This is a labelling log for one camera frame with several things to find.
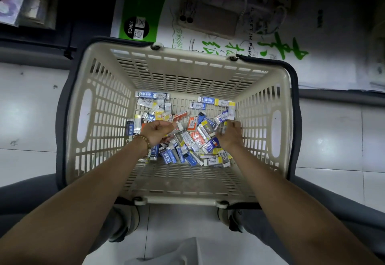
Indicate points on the person's right hand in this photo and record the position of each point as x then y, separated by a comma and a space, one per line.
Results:
233, 137

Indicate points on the person's left hand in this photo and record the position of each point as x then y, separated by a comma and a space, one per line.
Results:
158, 132

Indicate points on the single yellow eraser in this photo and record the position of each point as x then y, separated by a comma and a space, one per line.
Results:
224, 128

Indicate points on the pile of mixed packaged erasers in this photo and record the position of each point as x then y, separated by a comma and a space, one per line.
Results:
195, 141

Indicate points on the beige plastic shopping basket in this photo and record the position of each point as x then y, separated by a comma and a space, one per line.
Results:
186, 63

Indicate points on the person's right forearm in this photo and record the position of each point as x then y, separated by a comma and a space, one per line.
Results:
300, 213

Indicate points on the person's left forearm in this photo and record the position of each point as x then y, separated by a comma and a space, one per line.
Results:
69, 201

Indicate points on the person's right shoe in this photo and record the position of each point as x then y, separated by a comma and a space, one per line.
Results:
230, 219

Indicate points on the person's shoe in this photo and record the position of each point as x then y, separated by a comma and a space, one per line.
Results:
126, 222
230, 219

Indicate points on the person's left shoe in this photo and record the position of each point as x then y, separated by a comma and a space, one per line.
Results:
126, 222

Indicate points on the grey plastic stool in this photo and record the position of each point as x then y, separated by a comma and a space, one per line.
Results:
174, 252

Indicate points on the green and white paper pack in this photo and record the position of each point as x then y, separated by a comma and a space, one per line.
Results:
144, 0

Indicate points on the dark metal shelf unit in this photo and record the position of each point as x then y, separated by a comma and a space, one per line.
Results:
30, 57

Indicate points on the purple cartoon cover book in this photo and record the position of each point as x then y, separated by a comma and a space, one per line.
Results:
12, 0

